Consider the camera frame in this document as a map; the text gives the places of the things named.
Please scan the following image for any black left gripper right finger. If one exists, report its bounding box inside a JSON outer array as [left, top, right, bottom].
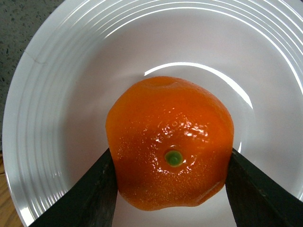
[[225, 149, 303, 227]]

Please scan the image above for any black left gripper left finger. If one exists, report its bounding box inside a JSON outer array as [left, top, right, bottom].
[[30, 149, 117, 227]]

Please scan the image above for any orange mandarin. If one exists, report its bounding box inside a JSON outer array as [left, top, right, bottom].
[[106, 77, 234, 211]]

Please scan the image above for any white ribbed plate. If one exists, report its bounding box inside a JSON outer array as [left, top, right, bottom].
[[2, 0, 303, 226]]

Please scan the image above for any wooden cutting board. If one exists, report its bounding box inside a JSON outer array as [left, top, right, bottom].
[[0, 154, 23, 227]]

